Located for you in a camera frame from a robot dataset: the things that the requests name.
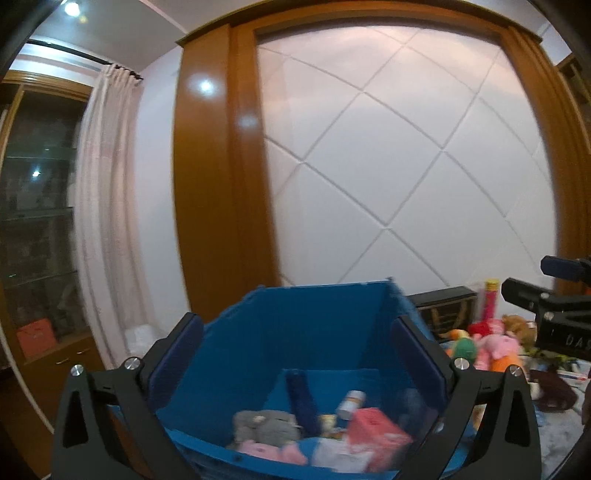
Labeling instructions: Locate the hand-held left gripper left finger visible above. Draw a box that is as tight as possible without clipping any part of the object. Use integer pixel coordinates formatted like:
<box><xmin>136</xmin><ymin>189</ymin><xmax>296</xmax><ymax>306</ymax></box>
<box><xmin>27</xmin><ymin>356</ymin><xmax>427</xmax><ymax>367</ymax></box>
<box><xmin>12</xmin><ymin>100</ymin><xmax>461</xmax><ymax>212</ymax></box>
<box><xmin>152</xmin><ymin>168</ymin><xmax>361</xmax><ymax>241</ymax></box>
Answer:
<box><xmin>48</xmin><ymin>312</ymin><xmax>205</xmax><ymax>480</ymax></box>

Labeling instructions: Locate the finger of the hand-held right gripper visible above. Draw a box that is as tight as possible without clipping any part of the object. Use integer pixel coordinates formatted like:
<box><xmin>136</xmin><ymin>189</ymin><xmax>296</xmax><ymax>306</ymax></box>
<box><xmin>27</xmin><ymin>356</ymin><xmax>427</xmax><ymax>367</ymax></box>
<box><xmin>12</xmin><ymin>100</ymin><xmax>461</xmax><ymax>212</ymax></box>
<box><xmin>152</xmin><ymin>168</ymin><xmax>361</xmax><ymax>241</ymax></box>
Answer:
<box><xmin>501</xmin><ymin>277</ymin><xmax>591</xmax><ymax>319</ymax></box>
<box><xmin>540</xmin><ymin>255</ymin><xmax>591</xmax><ymax>283</ymax></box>

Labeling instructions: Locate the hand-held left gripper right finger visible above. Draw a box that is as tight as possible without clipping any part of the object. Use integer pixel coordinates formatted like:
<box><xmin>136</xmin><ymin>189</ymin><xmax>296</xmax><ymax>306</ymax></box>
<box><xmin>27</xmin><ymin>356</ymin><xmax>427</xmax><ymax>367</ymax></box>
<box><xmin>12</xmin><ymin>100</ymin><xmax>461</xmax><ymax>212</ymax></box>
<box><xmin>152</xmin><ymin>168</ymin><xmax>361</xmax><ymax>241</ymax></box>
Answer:
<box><xmin>390</xmin><ymin>315</ymin><xmax>542</xmax><ymax>480</ymax></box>

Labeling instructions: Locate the white pill bottle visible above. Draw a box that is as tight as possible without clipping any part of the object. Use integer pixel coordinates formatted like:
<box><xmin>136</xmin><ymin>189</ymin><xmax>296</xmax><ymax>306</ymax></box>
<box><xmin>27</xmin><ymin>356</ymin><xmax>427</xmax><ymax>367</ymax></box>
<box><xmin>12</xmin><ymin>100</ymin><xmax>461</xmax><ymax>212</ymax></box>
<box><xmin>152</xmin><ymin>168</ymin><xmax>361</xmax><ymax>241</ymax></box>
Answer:
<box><xmin>335</xmin><ymin>390</ymin><xmax>366</xmax><ymax>420</ymax></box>

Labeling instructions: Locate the pink tissue box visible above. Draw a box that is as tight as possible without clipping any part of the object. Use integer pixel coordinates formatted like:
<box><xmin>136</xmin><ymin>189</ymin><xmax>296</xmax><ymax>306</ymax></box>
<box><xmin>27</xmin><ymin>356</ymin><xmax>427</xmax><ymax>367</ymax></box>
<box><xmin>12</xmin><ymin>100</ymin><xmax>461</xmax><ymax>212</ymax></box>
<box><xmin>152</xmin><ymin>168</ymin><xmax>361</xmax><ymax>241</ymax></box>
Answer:
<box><xmin>346</xmin><ymin>407</ymin><xmax>413</xmax><ymax>472</ymax></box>

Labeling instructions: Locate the blue plastic crate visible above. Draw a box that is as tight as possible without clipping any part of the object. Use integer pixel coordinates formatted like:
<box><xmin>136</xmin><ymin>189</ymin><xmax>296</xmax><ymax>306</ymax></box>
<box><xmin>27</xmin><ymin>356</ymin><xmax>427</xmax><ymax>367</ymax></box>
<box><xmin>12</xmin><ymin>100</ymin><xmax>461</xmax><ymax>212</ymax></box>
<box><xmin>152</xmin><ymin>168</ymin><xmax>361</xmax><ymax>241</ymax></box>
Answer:
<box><xmin>108</xmin><ymin>277</ymin><xmax>476</xmax><ymax>480</ymax></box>

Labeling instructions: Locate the grey plush toy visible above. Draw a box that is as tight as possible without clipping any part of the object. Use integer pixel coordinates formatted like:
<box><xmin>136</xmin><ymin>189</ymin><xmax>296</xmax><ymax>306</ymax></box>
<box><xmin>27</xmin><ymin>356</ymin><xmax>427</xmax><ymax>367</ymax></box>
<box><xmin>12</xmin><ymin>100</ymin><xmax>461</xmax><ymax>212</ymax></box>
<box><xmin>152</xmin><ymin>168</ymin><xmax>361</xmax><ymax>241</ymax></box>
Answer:
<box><xmin>231</xmin><ymin>410</ymin><xmax>301</xmax><ymax>448</ymax></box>

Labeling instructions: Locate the dark blue umbrella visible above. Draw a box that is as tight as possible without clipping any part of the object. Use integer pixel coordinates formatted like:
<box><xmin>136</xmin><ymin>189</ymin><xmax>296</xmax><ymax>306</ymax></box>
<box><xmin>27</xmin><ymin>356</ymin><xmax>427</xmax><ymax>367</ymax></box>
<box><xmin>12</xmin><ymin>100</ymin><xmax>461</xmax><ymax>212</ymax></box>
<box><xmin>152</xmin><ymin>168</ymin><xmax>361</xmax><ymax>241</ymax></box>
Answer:
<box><xmin>285</xmin><ymin>369</ymin><xmax>319</xmax><ymax>437</ymax></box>

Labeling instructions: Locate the small pink pig plush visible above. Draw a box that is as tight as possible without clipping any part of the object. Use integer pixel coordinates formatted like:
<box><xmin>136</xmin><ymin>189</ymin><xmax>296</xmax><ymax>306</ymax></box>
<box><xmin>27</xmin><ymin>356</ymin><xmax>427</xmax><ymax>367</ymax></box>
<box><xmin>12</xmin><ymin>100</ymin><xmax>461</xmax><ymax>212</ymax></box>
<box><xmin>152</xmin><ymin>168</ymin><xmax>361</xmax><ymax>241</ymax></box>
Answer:
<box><xmin>240</xmin><ymin>439</ymin><xmax>308</xmax><ymax>464</ymax></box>

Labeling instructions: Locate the yellow pink chips can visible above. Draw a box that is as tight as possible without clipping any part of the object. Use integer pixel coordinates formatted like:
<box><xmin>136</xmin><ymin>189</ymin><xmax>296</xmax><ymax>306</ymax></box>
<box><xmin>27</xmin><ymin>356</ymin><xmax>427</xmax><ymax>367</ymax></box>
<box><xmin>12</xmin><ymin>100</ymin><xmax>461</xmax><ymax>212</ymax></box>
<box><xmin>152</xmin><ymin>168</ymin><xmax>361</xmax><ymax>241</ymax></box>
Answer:
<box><xmin>478</xmin><ymin>278</ymin><xmax>500</xmax><ymax>324</ymax></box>

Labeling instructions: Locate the green plush toy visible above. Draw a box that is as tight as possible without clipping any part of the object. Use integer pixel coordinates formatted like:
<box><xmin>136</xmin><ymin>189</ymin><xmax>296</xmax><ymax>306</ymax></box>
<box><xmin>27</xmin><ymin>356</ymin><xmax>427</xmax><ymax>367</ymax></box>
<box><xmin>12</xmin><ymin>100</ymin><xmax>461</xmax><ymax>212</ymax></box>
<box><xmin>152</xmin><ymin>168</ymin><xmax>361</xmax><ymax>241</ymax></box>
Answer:
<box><xmin>450</xmin><ymin>338</ymin><xmax>477</xmax><ymax>365</ymax></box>

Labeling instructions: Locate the black woven basket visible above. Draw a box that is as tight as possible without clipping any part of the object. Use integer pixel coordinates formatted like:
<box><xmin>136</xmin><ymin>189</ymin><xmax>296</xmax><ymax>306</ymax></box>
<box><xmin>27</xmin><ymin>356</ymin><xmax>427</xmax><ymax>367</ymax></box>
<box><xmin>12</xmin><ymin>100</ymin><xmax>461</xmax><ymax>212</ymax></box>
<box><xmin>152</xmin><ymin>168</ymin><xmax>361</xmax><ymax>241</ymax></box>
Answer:
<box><xmin>410</xmin><ymin>286</ymin><xmax>478</xmax><ymax>342</ymax></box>

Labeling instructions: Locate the orange red paper bag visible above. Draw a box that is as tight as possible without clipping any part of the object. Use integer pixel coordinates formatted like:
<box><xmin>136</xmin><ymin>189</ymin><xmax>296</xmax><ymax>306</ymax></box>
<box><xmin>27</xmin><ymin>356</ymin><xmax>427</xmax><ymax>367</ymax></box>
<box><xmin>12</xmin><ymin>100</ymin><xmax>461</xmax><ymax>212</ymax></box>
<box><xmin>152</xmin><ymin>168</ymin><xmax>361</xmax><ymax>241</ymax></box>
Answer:
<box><xmin>16</xmin><ymin>318</ymin><xmax>58</xmax><ymax>360</ymax></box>

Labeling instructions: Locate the white curtain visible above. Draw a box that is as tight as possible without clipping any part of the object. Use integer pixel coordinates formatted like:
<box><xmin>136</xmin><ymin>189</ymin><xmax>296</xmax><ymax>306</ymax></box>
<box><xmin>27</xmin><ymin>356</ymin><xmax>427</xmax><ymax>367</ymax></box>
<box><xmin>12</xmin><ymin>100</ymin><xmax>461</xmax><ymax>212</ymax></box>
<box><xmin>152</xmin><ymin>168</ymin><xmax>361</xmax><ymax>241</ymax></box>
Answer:
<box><xmin>74</xmin><ymin>65</ymin><xmax>153</xmax><ymax>365</ymax></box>

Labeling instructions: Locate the wooden shelf unit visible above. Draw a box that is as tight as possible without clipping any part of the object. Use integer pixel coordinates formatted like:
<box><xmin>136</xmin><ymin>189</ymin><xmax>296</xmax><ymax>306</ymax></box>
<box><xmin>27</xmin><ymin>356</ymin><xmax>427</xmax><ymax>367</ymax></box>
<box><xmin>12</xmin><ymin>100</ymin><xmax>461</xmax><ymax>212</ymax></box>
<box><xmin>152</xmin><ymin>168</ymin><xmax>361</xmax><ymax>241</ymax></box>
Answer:
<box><xmin>556</xmin><ymin>53</ymin><xmax>591</xmax><ymax>116</ymax></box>

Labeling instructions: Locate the dark curtain rod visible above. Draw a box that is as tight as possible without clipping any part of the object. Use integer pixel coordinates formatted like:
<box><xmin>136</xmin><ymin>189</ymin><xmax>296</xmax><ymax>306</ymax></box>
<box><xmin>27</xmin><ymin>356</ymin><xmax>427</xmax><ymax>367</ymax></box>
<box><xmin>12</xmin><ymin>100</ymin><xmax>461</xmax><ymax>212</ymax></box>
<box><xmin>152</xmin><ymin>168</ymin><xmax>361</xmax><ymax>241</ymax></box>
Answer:
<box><xmin>25</xmin><ymin>39</ymin><xmax>144</xmax><ymax>81</ymax></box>

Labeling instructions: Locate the wooden panel frame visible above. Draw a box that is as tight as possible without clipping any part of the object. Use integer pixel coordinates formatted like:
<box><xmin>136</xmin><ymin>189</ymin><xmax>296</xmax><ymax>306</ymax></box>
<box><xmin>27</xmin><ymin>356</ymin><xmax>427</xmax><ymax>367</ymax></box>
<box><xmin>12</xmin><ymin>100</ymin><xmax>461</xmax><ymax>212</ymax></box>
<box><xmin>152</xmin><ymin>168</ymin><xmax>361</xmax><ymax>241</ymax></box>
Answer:
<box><xmin>173</xmin><ymin>0</ymin><xmax>591</xmax><ymax>324</ymax></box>

